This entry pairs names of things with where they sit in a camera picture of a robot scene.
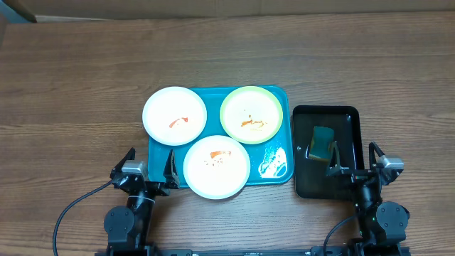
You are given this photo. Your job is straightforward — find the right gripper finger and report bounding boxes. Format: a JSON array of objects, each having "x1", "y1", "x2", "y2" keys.
[
  {"x1": 326, "y1": 141, "x2": 341, "y2": 175},
  {"x1": 368, "y1": 142, "x2": 385, "y2": 170}
]

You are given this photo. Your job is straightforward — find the green rimmed plate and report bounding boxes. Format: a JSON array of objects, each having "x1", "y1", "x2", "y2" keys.
[{"x1": 220, "y1": 86, "x2": 284, "y2": 144}]

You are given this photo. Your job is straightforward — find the white plate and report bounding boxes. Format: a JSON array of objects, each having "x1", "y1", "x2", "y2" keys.
[
  {"x1": 142, "y1": 86, "x2": 208, "y2": 146},
  {"x1": 183, "y1": 135, "x2": 251, "y2": 200}
]

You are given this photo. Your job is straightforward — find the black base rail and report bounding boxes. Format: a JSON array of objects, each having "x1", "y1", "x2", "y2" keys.
[{"x1": 95, "y1": 245, "x2": 412, "y2": 256}]

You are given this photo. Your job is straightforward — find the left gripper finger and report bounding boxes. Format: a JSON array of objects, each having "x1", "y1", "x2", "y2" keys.
[
  {"x1": 163, "y1": 149, "x2": 180, "y2": 189},
  {"x1": 109, "y1": 147, "x2": 136, "y2": 178}
]

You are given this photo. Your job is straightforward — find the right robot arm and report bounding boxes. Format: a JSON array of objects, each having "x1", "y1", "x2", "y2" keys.
[{"x1": 322, "y1": 142, "x2": 410, "y2": 256}]

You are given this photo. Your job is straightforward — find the teal plastic tray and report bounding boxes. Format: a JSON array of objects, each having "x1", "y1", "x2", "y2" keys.
[{"x1": 148, "y1": 85, "x2": 294, "y2": 188}]

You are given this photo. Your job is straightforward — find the green yellow sponge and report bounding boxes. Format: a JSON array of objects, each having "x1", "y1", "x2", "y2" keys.
[{"x1": 309, "y1": 126, "x2": 335, "y2": 161}]

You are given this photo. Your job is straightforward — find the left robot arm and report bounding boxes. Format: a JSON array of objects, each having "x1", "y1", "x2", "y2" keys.
[{"x1": 104, "y1": 148, "x2": 179, "y2": 255}]

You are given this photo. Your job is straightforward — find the black rectangular tray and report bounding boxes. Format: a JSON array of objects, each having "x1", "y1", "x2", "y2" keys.
[{"x1": 292, "y1": 105, "x2": 365, "y2": 201}]

